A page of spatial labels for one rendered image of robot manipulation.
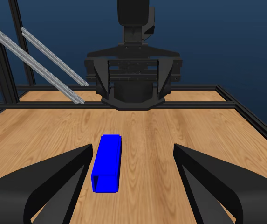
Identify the blue hollow socket block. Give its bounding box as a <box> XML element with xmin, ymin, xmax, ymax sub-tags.
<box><xmin>90</xmin><ymin>134</ymin><xmax>122</xmax><ymax>194</ymax></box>

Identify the black table frame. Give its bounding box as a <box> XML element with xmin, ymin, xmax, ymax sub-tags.
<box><xmin>0</xmin><ymin>0</ymin><xmax>267</xmax><ymax>150</ymax></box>

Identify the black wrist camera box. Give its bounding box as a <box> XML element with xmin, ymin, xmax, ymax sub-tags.
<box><xmin>116</xmin><ymin>0</ymin><xmax>151</xmax><ymax>44</ymax></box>

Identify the silver aluminium rail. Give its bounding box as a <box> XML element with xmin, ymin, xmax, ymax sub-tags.
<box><xmin>0</xmin><ymin>30</ymin><xmax>86</xmax><ymax>105</ymax></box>
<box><xmin>20</xmin><ymin>26</ymin><xmax>90</xmax><ymax>87</ymax></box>

